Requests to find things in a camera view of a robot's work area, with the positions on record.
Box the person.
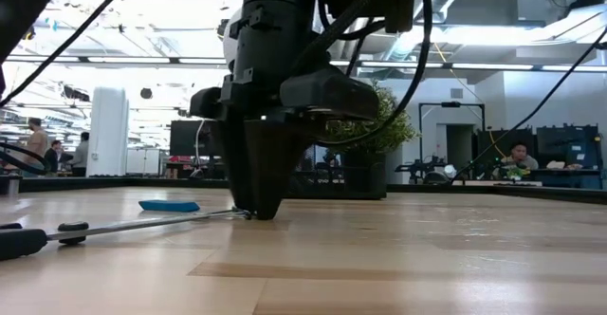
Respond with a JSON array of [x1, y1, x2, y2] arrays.
[[500, 141, 541, 172], [45, 139, 64, 174], [70, 131, 91, 177], [23, 117, 49, 176]]

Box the grey metal cylinder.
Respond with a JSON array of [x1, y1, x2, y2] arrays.
[[0, 175, 24, 196]]

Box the black looped cable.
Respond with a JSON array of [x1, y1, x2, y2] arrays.
[[315, 0, 433, 148]]

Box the white column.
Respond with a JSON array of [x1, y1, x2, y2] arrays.
[[86, 85, 131, 177]]

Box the thin black cable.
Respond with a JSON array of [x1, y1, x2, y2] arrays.
[[0, 0, 139, 109]]

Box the black mesh desk organizer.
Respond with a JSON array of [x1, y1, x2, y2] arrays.
[[284, 143, 388, 200]]

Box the long black hanging cable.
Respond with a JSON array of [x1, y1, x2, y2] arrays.
[[449, 25, 607, 184]]

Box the black monitor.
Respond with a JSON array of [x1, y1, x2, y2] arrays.
[[475, 127, 535, 169], [169, 120, 224, 158], [535, 123, 601, 170]]

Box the small potted green plant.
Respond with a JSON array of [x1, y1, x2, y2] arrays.
[[326, 80, 418, 197]]

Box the black aluminium table frame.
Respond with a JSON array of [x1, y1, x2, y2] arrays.
[[0, 176, 607, 206]]

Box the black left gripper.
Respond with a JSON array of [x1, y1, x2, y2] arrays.
[[189, 63, 380, 221]]

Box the black tubular stand frame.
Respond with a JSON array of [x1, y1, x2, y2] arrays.
[[418, 101, 487, 183]]

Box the metal scissors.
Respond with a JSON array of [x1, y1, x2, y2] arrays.
[[0, 209, 238, 262]]

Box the blue eraser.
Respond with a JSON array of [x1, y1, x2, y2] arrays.
[[138, 199, 201, 213]]

